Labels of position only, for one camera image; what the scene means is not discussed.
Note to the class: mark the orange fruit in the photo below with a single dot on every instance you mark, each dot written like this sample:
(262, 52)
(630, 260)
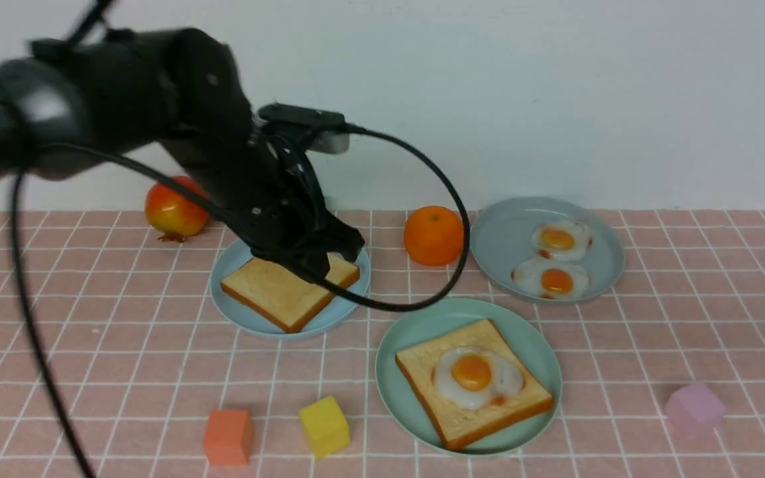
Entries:
(434, 236)

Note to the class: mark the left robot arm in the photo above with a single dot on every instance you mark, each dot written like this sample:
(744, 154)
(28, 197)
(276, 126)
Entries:
(63, 105)

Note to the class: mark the teal green plate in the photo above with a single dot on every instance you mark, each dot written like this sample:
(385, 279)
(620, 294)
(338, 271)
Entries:
(523, 338)

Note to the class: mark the pink foam cube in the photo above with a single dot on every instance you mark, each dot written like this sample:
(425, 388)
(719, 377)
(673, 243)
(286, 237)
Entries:
(694, 410)

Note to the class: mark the orange foam cube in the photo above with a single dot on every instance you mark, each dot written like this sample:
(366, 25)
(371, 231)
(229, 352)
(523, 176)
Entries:
(228, 438)

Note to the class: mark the red yellow pomegranate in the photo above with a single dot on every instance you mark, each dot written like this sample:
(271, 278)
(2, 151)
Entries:
(175, 217)

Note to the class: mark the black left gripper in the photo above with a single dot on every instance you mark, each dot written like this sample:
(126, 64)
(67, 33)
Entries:
(268, 189)

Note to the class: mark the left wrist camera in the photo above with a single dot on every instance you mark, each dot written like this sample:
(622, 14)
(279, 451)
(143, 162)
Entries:
(304, 128)

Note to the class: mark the yellow foam cube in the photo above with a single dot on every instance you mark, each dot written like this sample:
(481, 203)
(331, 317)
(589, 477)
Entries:
(325, 426)

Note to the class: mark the pink checked tablecloth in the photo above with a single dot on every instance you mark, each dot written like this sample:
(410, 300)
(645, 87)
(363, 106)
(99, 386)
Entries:
(142, 357)

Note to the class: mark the grey blue egg plate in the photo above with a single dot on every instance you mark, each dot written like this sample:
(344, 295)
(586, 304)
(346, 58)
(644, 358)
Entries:
(501, 240)

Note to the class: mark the toast slice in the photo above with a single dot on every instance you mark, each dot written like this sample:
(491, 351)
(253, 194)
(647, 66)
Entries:
(459, 428)
(272, 291)

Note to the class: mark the light blue plate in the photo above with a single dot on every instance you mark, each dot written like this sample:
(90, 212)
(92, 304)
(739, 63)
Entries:
(237, 254)

